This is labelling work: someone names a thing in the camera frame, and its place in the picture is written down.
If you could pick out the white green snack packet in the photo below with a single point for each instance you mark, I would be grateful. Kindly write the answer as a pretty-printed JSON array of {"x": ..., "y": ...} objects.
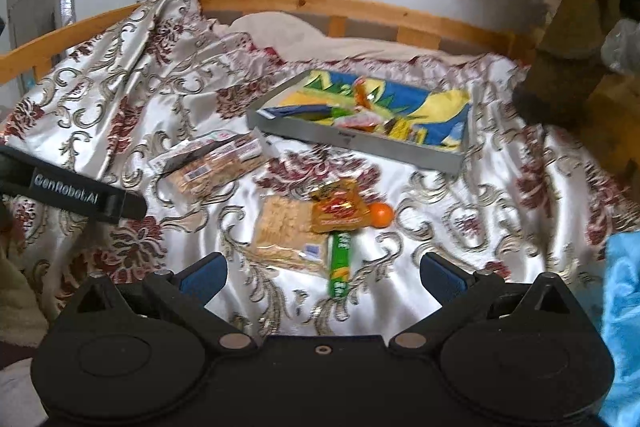
[{"x": 360, "y": 122}]

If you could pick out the blue snack packet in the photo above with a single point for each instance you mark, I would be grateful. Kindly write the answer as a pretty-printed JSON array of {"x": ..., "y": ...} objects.
[{"x": 297, "y": 111}]

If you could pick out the clear packet of brown snacks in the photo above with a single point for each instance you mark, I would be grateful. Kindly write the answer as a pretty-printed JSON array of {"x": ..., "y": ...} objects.
[{"x": 220, "y": 169}]

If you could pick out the grey tray with painted lining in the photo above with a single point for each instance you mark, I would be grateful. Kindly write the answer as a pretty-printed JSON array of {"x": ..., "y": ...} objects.
[{"x": 440, "y": 127}]

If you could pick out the clear plastic bag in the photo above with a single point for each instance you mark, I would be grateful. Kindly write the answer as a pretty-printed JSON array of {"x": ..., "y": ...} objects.
[{"x": 622, "y": 47}]

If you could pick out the grey door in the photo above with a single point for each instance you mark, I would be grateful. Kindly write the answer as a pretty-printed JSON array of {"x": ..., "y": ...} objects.
[{"x": 40, "y": 17}]

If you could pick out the clear cracker packet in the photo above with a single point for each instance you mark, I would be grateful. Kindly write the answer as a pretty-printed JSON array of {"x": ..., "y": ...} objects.
[{"x": 285, "y": 227}]

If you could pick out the light blue cloth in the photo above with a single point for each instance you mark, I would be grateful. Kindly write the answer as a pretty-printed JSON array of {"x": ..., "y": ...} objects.
[{"x": 622, "y": 307}]

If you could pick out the cream pillow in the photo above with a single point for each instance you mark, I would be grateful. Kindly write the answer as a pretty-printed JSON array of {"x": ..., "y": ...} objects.
[{"x": 320, "y": 34}]

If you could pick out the small orange fruit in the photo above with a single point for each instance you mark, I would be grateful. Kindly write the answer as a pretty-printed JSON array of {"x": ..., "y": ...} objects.
[{"x": 382, "y": 213}]

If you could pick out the green stick snack packet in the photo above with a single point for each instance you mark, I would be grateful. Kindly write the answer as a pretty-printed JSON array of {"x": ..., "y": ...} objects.
[{"x": 340, "y": 264}]

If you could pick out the white snack packet red print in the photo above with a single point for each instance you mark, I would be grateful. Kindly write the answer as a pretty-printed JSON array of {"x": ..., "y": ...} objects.
[{"x": 175, "y": 154}]

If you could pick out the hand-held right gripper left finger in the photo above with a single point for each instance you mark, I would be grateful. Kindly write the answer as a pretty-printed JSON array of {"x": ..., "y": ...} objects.
[{"x": 205, "y": 278}]

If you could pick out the wooden bed frame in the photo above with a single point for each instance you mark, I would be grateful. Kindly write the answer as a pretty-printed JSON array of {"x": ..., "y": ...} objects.
[{"x": 300, "y": 2}]

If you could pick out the patterned satin blanket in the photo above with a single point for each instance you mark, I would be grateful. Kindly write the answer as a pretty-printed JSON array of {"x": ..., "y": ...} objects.
[{"x": 125, "y": 72}]

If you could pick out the yellow snack packet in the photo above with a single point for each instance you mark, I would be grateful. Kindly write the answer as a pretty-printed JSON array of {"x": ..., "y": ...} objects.
[{"x": 342, "y": 207}]

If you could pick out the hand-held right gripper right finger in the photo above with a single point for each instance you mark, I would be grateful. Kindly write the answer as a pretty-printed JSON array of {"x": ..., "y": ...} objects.
[{"x": 440, "y": 278}]

